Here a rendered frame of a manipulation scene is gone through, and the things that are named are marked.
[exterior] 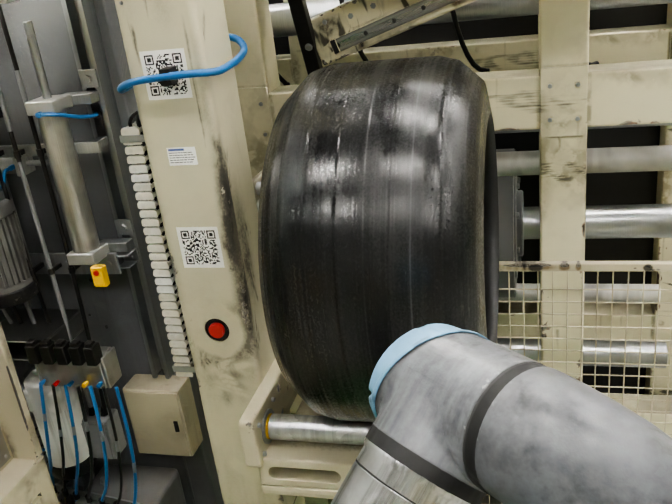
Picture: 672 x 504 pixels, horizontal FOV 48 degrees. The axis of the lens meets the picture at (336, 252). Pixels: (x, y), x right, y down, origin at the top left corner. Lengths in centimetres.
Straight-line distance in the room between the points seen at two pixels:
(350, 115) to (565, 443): 61
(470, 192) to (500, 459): 48
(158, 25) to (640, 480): 91
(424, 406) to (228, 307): 72
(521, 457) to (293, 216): 53
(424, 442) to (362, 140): 50
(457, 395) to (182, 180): 74
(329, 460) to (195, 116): 61
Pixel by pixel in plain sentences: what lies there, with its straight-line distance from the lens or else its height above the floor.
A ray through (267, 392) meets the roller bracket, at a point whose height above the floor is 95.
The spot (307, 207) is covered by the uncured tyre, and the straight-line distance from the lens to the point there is 100.
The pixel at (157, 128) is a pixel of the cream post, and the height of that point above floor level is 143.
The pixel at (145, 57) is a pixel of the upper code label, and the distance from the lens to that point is 122.
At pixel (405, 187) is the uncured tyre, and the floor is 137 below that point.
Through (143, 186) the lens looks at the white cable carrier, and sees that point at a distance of 130.
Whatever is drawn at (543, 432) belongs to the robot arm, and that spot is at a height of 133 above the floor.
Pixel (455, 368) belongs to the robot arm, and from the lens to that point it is 64.
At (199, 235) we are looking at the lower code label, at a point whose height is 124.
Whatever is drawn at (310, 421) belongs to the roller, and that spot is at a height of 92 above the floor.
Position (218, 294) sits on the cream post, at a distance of 131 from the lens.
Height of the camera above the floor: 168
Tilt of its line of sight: 23 degrees down
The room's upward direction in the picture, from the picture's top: 7 degrees counter-clockwise
